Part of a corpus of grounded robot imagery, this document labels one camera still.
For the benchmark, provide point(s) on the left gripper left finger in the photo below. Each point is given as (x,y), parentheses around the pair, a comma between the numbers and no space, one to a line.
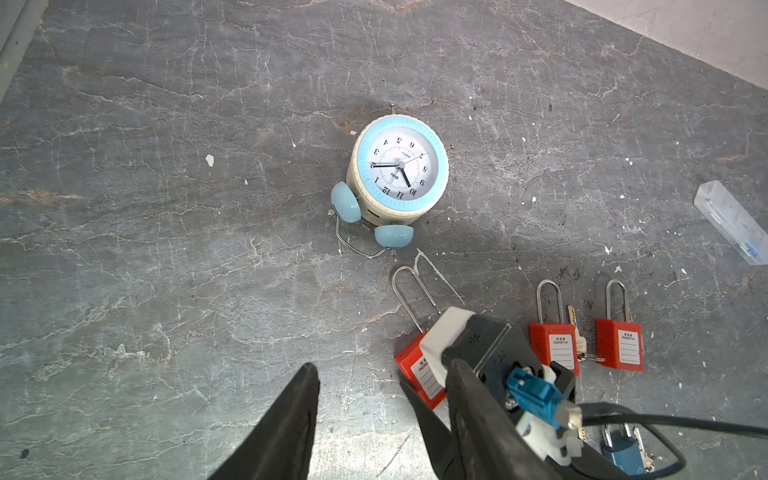
(280,445)

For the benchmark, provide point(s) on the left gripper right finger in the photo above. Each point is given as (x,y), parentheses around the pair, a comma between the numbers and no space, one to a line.
(484,442)

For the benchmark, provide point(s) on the red padlock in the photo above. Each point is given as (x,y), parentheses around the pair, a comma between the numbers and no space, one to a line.
(411,361)
(619,344)
(558,341)

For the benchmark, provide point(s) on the silver allen key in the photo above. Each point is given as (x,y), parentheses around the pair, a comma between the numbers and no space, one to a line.
(423,263)

